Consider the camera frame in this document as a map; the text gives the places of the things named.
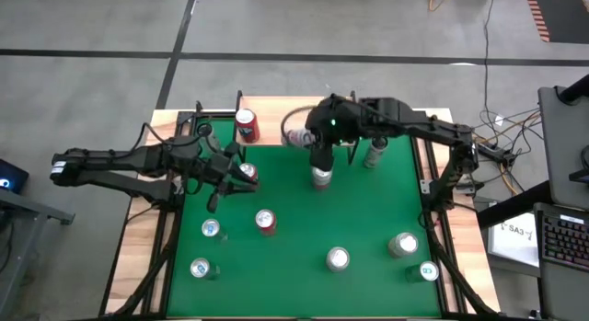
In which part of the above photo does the blue silver Red Bull can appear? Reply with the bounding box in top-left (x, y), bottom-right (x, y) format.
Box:
top-left (201, 218), bottom-right (229, 243)

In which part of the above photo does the black floor cable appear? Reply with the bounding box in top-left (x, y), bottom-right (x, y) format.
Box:
top-left (478, 0), bottom-right (501, 129)

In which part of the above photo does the red Fanta strawberry can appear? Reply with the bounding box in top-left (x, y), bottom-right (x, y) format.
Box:
top-left (237, 162), bottom-right (260, 189)
top-left (234, 108), bottom-right (261, 144)
top-left (255, 208), bottom-right (278, 237)

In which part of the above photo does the black keyboard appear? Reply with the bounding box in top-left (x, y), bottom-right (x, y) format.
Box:
top-left (536, 203), bottom-right (589, 272)

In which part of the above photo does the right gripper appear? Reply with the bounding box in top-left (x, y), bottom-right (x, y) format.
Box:
top-left (306, 94), bottom-right (364, 173)

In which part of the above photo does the black device with blue lights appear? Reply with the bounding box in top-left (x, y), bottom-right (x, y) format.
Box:
top-left (0, 157), bottom-right (29, 196)

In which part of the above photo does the white red Spindrift can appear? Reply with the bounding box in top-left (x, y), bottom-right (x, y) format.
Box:
top-left (326, 246), bottom-right (351, 273)
top-left (311, 166), bottom-right (333, 191)

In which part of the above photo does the wooden shelf with black legs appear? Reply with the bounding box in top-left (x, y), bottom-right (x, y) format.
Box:
top-left (234, 89), bottom-right (360, 166)

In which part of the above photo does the white paper sign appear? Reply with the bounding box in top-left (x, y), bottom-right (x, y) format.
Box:
top-left (486, 212), bottom-right (540, 269)

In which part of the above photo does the Spindrift grapefruit can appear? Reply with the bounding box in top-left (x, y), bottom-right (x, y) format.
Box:
top-left (387, 232), bottom-right (420, 259)

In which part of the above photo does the black power strip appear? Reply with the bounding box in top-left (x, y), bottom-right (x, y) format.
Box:
top-left (476, 143), bottom-right (519, 168)

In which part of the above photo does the black aluminium table frame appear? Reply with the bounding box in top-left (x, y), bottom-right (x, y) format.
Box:
top-left (98, 99), bottom-right (501, 321)

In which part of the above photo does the grey metal desk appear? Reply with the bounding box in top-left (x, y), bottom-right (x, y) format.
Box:
top-left (0, 187), bottom-right (77, 321)

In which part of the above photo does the teal Red Bull can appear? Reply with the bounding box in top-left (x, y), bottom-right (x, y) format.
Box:
top-left (404, 260), bottom-right (441, 284)
top-left (190, 257), bottom-right (221, 281)

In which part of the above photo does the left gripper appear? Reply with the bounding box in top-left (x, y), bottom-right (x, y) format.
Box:
top-left (195, 142), bottom-right (260, 214)

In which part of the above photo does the black orange-striped floor mat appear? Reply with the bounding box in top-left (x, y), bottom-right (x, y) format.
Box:
top-left (524, 0), bottom-right (589, 44)

